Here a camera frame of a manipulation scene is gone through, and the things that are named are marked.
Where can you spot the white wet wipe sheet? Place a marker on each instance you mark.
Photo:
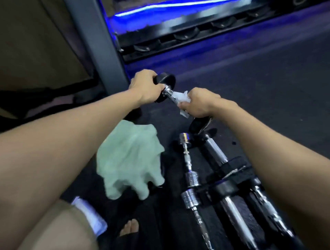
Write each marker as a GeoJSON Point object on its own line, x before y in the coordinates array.
{"type": "Point", "coordinates": [180, 97]}

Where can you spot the black padded bench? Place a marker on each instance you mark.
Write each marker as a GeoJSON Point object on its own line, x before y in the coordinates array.
{"type": "Point", "coordinates": [51, 103]}

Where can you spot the light green cloth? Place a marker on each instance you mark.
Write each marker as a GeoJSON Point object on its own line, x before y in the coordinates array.
{"type": "Point", "coordinates": [129, 159]}

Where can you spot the glowing white light strip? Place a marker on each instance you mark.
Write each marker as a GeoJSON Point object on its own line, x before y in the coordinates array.
{"type": "Point", "coordinates": [165, 5]}

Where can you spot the person's left hand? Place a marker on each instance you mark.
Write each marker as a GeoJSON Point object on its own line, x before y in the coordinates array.
{"type": "Point", "coordinates": [144, 87]}

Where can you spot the black left sandal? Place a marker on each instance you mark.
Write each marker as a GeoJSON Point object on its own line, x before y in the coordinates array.
{"type": "Point", "coordinates": [129, 242]}

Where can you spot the dark metal rack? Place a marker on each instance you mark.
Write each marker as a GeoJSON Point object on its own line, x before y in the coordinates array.
{"type": "Point", "coordinates": [180, 28]}

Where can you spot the person's left forearm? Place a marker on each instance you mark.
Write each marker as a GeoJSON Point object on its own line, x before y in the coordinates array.
{"type": "Point", "coordinates": [59, 159]}

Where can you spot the person's right forearm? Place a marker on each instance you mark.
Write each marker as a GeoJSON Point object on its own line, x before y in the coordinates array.
{"type": "Point", "coordinates": [283, 167]}

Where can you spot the large chrome dumbbell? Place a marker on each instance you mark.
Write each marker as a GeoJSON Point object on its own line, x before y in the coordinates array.
{"type": "Point", "coordinates": [189, 198]}

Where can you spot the small chrome dumbbell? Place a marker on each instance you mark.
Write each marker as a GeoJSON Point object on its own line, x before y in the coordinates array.
{"type": "Point", "coordinates": [192, 179]}

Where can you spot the white blue wet wipes pack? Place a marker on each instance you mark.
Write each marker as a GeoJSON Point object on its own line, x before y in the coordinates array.
{"type": "Point", "coordinates": [92, 219]}

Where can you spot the person's left leg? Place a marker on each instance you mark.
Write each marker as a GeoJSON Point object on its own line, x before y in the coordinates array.
{"type": "Point", "coordinates": [62, 229]}

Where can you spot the person's right hand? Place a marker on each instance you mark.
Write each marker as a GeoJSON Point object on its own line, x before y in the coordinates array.
{"type": "Point", "coordinates": [203, 103]}

